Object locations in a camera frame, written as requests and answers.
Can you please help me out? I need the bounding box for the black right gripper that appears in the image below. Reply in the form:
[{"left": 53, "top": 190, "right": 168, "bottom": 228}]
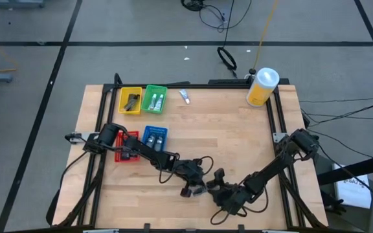
[{"left": 206, "top": 168, "right": 251, "bottom": 214}]

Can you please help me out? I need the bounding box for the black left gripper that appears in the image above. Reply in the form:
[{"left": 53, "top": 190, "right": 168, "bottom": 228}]
[{"left": 173, "top": 158, "right": 209, "bottom": 198}]

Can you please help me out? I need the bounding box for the black case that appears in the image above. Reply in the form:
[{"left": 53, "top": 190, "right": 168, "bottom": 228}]
[{"left": 120, "top": 150, "right": 139, "bottom": 161}]

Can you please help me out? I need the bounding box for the blue plastic basket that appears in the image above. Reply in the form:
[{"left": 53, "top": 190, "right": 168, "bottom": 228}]
[{"left": 141, "top": 125, "right": 168, "bottom": 152}]

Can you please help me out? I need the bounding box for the red plastic basket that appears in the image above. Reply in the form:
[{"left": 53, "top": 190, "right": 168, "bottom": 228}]
[{"left": 114, "top": 130, "right": 141, "bottom": 163}]

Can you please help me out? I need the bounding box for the white yellow wipes canister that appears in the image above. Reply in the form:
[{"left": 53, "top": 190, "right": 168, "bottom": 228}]
[{"left": 245, "top": 67, "right": 280, "bottom": 107}]

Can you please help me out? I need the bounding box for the green plastic basket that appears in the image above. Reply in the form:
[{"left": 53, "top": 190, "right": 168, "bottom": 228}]
[{"left": 141, "top": 84, "right": 168, "bottom": 115}]

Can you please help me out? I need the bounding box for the yellow plastic basket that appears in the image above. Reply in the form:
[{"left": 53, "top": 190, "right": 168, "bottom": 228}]
[{"left": 118, "top": 86, "right": 143, "bottom": 115}]

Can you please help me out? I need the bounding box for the white cardboard box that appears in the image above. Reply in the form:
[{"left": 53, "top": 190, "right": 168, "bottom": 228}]
[{"left": 333, "top": 163, "right": 373, "bottom": 210}]

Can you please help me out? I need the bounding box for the black floor beam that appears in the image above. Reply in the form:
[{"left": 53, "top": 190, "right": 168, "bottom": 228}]
[{"left": 315, "top": 151, "right": 373, "bottom": 186}]

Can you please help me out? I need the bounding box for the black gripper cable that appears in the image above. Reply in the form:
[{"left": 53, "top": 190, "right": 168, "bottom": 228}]
[
  {"left": 159, "top": 155, "right": 215, "bottom": 184},
  {"left": 210, "top": 190, "right": 268, "bottom": 226}
]

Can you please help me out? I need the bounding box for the black table frame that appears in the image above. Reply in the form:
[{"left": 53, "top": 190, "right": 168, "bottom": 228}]
[{"left": 45, "top": 73, "right": 328, "bottom": 229}]

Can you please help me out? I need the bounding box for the black cable coil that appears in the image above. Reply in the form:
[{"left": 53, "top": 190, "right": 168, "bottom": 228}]
[{"left": 217, "top": 47, "right": 238, "bottom": 71}]

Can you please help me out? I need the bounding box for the black floor cable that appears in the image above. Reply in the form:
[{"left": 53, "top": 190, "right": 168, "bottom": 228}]
[{"left": 299, "top": 96, "right": 373, "bottom": 210}]

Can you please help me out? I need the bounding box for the yellow hanging cable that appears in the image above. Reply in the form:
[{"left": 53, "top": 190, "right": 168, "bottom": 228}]
[{"left": 253, "top": 0, "right": 280, "bottom": 71}]

